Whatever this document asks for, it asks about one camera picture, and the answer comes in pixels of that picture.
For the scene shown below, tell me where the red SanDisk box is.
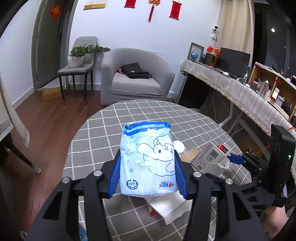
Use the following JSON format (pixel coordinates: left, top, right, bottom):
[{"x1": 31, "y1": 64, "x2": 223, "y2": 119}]
[{"x1": 191, "y1": 142, "x2": 231, "y2": 177}]

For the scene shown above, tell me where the white torn paper box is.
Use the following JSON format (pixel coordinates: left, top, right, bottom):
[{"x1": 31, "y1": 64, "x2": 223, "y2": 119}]
[{"x1": 144, "y1": 191, "x2": 192, "y2": 225}]

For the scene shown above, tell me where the white plastic cup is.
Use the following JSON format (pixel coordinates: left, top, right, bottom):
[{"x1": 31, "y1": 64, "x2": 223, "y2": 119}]
[{"x1": 173, "y1": 141, "x2": 186, "y2": 156}]

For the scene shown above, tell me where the blue white tissue pack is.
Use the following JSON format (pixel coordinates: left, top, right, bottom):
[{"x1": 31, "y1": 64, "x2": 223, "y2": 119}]
[{"x1": 119, "y1": 121, "x2": 178, "y2": 197}]

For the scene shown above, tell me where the person's right hand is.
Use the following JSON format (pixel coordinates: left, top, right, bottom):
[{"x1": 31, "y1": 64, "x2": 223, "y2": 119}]
[{"x1": 263, "y1": 206, "x2": 288, "y2": 239}]

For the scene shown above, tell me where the brown cardboard piece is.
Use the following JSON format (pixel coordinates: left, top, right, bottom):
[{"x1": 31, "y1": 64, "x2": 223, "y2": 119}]
[{"x1": 180, "y1": 148, "x2": 201, "y2": 163}]

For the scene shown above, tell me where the beige fringed desk cloth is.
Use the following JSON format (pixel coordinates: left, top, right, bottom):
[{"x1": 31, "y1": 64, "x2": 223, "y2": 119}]
[{"x1": 181, "y1": 60, "x2": 295, "y2": 137}]

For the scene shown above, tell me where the wooden desk shelf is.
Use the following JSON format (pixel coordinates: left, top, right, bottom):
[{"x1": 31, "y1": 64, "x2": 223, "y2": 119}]
[{"x1": 248, "y1": 62, "x2": 295, "y2": 121}]

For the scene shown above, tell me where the grey armchair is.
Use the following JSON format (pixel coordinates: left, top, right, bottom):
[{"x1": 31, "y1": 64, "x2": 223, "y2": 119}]
[{"x1": 101, "y1": 48, "x2": 175, "y2": 106}]

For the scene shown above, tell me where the black monitor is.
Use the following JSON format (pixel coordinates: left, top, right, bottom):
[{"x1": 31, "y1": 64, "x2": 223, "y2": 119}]
[{"x1": 215, "y1": 47, "x2": 250, "y2": 77}]

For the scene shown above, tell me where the beige side tablecloth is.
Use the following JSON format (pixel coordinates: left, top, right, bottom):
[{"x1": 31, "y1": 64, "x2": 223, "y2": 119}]
[{"x1": 0, "y1": 78, "x2": 30, "y2": 148}]

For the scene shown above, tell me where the black handbag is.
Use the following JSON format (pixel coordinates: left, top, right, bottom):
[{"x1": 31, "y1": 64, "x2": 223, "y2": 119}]
[{"x1": 121, "y1": 62, "x2": 152, "y2": 79}]

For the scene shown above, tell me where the small blue globe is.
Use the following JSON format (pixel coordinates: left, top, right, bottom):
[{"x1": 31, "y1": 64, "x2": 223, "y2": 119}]
[{"x1": 191, "y1": 51, "x2": 199, "y2": 62}]

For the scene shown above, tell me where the grey dining chair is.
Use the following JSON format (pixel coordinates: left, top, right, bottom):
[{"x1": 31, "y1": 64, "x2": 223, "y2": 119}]
[{"x1": 57, "y1": 36, "x2": 97, "y2": 104}]

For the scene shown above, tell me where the potted green plant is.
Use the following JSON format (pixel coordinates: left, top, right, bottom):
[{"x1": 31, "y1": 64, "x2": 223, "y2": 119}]
[{"x1": 67, "y1": 44, "x2": 110, "y2": 68}]

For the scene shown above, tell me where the beige curtain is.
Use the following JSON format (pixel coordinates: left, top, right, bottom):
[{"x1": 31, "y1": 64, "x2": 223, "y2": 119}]
[{"x1": 215, "y1": 0, "x2": 255, "y2": 66}]

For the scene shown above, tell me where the grey door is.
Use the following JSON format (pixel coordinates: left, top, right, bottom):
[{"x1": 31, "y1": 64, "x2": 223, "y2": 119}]
[{"x1": 31, "y1": 1, "x2": 77, "y2": 91}]

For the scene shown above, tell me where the right red hanging scroll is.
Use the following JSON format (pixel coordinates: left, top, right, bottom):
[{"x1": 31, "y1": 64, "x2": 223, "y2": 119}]
[{"x1": 169, "y1": 1, "x2": 182, "y2": 20}]

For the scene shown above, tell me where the red hanging scroll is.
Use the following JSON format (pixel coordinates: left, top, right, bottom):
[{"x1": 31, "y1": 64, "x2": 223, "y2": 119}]
[
  {"x1": 125, "y1": 0, "x2": 136, "y2": 9},
  {"x1": 169, "y1": 1, "x2": 182, "y2": 20}
]

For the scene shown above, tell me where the left red hanging scroll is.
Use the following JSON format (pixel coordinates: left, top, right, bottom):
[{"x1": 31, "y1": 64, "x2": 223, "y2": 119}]
[{"x1": 125, "y1": 0, "x2": 136, "y2": 9}]

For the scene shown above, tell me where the red Chinese knot ornament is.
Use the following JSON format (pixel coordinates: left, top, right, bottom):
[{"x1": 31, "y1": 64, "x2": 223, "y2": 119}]
[{"x1": 148, "y1": 0, "x2": 161, "y2": 23}]

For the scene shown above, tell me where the red door decoration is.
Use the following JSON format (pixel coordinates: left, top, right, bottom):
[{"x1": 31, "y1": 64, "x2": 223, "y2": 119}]
[{"x1": 50, "y1": 4, "x2": 62, "y2": 20}]

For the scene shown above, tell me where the picture frame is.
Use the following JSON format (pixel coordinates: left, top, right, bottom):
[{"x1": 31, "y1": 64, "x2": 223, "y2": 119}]
[{"x1": 187, "y1": 42, "x2": 204, "y2": 62}]

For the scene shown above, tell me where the white security camera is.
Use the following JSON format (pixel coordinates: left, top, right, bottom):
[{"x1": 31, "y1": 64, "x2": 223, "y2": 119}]
[{"x1": 211, "y1": 25, "x2": 219, "y2": 40}]

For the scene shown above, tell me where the wall calendar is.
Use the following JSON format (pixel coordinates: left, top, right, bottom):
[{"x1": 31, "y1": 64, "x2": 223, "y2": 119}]
[{"x1": 83, "y1": 0, "x2": 107, "y2": 10}]

